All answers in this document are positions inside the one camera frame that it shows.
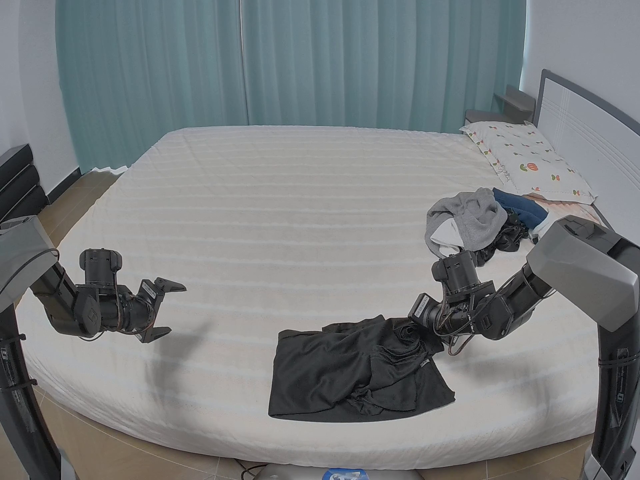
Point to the blue-green curtain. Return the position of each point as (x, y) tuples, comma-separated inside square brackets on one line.
[(150, 68), (380, 43)]

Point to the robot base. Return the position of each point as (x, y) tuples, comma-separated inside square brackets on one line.
[(325, 474)]

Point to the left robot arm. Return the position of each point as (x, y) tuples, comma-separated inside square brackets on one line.
[(65, 298)]

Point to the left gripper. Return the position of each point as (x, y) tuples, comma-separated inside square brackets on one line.
[(140, 313)]

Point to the bed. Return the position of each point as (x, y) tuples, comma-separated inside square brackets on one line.
[(250, 218)]

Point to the grey bedside table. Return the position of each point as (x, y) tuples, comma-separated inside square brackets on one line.
[(515, 99)]

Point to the white printed pillow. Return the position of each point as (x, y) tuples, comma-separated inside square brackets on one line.
[(525, 158)]

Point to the black chest of drawers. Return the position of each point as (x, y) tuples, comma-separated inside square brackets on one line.
[(17, 183)]

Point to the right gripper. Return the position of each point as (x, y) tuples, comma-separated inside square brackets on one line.
[(430, 315)]

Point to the pile of clothes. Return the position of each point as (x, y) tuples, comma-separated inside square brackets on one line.
[(475, 218)]

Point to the black T-shirt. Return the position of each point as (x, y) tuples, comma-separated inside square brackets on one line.
[(340, 373)]

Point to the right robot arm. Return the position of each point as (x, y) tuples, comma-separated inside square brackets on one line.
[(585, 268)]

